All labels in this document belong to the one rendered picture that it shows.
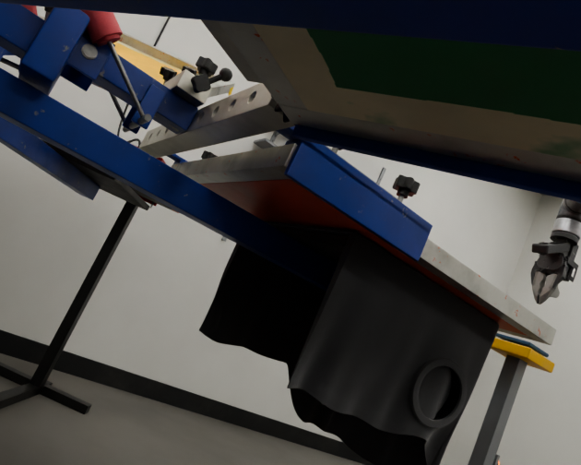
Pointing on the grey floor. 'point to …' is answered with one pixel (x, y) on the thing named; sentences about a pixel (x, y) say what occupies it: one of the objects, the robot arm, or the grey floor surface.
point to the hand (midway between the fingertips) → (539, 298)
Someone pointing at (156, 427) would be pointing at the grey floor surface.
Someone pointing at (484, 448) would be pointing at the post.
